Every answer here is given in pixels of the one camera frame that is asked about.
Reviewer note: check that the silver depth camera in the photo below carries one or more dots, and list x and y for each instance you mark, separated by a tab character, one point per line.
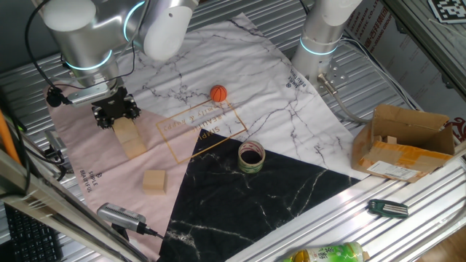
120	215

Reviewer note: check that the green tea bottle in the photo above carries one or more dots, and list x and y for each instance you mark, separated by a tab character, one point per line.
327	253

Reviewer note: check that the green hex key set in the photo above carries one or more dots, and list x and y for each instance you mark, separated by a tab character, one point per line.
386	208

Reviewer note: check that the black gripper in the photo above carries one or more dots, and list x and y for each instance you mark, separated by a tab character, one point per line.
112	103

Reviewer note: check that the wooden cube block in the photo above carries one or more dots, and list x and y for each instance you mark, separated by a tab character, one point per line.
154	181
136	151
125	131

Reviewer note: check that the small wooden block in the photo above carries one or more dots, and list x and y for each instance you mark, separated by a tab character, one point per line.
390	139
377	139

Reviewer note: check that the black keyboard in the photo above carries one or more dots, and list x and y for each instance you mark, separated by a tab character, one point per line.
31	238

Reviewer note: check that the roll of clear tape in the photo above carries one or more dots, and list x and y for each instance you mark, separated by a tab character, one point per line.
243	165

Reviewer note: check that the cardboard sheet with red print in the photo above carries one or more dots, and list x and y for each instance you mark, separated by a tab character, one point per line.
400	54

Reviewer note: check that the small orange basketball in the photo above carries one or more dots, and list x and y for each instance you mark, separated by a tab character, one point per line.
218	93

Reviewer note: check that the open cardboard box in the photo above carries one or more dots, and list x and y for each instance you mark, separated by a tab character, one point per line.
407	156

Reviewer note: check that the black white marker board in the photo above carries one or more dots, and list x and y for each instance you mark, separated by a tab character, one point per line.
448	10

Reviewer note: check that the marble pink black cloth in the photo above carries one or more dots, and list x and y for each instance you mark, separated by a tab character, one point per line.
255	72

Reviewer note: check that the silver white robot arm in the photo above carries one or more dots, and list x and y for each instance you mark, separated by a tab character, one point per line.
80	36

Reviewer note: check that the black pole clamp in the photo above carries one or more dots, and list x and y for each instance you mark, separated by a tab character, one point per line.
65	62

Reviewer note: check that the thin metal pole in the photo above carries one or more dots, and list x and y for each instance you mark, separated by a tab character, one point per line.
36	4

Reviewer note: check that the aluminium frame beam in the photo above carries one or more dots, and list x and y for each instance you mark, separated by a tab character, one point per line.
429	47
54	209

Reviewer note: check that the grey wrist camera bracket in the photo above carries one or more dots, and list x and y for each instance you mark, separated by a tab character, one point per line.
89	96

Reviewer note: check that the orange pole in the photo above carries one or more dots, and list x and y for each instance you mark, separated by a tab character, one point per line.
7	138

